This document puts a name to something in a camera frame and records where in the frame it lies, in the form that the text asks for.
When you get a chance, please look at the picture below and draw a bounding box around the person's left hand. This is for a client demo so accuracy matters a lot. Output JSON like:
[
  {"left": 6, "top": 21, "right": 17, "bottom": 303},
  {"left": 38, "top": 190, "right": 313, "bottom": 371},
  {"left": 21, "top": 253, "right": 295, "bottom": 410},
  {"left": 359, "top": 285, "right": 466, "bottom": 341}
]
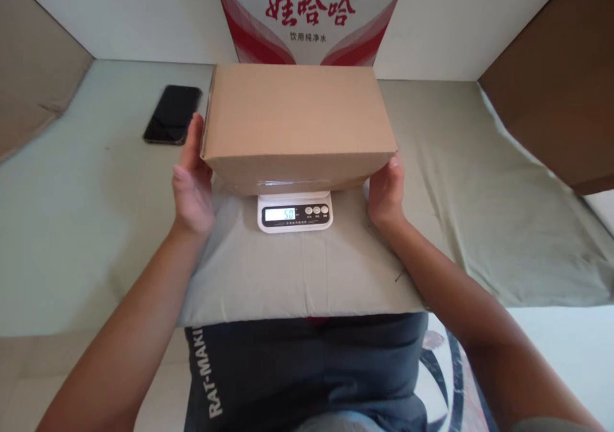
[{"left": 171, "top": 113, "right": 216, "bottom": 239}]

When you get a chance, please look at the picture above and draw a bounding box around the red and white carton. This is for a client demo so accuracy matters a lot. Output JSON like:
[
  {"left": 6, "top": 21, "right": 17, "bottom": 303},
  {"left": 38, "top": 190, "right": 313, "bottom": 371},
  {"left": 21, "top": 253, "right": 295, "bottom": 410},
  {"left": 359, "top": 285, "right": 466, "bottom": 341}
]
[{"left": 212, "top": 0, "right": 411, "bottom": 67}]

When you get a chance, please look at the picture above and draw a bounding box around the flat brown cardboard panel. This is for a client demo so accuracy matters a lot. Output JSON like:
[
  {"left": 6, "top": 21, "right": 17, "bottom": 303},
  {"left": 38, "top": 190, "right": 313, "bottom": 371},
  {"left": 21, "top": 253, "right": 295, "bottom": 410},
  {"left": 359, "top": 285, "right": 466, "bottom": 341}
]
[{"left": 0, "top": 0, "right": 95, "bottom": 164}]

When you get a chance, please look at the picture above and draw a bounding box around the white digital kitchen scale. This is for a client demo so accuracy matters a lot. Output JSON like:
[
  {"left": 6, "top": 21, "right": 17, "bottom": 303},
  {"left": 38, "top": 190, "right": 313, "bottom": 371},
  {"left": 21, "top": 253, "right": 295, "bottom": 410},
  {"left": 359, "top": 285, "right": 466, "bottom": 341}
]
[{"left": 256, "top": 190, "right": 333, "bottom": 234}]

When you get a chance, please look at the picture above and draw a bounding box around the brown cardboard box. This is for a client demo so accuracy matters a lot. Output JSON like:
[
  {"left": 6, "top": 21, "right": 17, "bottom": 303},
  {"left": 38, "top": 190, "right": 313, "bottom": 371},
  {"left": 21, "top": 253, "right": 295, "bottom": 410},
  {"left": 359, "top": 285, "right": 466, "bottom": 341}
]
[{"left": 199, "top": 63, "right": 401, "bottom": 198}]

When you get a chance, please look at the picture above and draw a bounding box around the person's body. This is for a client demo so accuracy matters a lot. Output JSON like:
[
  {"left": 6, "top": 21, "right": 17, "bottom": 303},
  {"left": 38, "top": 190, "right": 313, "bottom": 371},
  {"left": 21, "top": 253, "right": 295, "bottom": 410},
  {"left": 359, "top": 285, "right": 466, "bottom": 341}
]
[{"left": 184, "top": 313, "right": 501, "bottom": 432}]

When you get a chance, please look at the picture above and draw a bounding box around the black smartphone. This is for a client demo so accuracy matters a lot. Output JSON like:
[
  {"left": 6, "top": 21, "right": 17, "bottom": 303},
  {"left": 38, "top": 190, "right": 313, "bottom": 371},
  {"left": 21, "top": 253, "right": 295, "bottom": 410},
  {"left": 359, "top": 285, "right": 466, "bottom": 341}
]
[{"left": 142, "top": 84, "right": 203, "bottom": 146}]

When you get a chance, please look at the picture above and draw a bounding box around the person's right hand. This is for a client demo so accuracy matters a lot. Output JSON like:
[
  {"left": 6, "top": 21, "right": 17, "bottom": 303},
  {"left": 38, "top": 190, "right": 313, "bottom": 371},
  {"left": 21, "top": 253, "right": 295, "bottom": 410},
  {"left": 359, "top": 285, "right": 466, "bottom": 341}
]
[{"left": 366, "top": 156, "right": 409, "bottom": 230}]

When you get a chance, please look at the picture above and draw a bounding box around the grey-green bed sheet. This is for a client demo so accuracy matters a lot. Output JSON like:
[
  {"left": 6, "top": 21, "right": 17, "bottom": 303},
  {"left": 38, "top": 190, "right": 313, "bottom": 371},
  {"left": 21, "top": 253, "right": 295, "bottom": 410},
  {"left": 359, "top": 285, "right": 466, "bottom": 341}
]
[{"left": 373, "top": 79, "right": 614, "bottom": 308}]

